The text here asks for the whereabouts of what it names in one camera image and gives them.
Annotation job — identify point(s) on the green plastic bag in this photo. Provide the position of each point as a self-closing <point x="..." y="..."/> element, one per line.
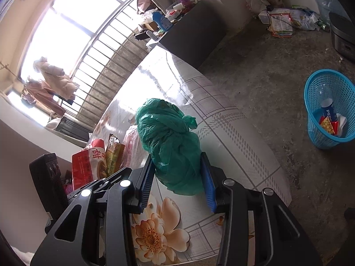
<point x="169" y="144"/>

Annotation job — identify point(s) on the olive gold snack packet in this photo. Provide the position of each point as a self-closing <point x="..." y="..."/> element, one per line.
<point x="113" y="155"/>

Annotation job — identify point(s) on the pink hanging coat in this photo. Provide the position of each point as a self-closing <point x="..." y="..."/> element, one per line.
<point x="41" y="97"/>

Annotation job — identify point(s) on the dark slatted crate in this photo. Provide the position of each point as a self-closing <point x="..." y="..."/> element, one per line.
<point x="73" y="130"/>

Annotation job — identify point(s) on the blue plastic basket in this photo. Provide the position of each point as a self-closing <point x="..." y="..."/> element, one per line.
<point x="313" y="133"/>

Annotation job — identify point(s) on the metal window railing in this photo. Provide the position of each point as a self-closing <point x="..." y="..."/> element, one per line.
<point x="111" y="61"/>

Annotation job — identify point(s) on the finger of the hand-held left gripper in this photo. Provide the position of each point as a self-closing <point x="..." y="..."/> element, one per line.
<point x="111" y="176"/>

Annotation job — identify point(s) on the blue detergent bottle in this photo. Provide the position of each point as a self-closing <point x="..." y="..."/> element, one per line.
<point x="162" y="22"/>

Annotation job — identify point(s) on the grey rice cooker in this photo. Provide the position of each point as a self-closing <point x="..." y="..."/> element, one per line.
<point x="342" y="33"/>

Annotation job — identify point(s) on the pink translucent plastic bag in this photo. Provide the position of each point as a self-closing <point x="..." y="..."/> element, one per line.
<point x="133" y="146"/>

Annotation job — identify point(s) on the small red chestnut snack bag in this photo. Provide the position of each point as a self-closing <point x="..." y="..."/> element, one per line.
<point x="86" y="163"/>

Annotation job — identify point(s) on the small open cardboard box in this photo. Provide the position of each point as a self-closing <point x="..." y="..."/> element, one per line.
<point x="149" y="26"/>

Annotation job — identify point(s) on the clear plastic bottle blue label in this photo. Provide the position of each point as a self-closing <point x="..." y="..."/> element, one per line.
<point x="328" y="110"/>

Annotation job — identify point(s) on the dark low cabinet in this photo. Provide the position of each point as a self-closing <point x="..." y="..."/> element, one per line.
<point x="188" y="38"/>

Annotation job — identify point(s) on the black device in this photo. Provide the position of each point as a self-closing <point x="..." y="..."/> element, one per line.
<point x="141" y="36"/>

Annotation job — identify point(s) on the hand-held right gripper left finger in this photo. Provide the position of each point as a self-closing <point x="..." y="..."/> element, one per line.
<point x="145" y="188"/>

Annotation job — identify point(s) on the pile of packets and bottles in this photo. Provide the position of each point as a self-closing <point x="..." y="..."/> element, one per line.
<point x="288" y="22"/>

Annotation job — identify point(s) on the white tissue paper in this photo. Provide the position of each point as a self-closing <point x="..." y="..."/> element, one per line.
<point x="341" y="122"/>

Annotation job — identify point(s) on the cream hanging coat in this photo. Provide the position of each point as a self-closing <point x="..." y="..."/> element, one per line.
<point x="58" y="79"/>

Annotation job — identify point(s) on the pile of pink clothes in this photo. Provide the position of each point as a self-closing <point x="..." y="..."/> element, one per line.
<point x="145" y="4"/>

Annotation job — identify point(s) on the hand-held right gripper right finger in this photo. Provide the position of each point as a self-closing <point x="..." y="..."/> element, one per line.
<point x="208" y="188"/>

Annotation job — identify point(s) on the red snack packet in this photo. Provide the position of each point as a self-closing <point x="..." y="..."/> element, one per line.
<point x="334" y="128"/>

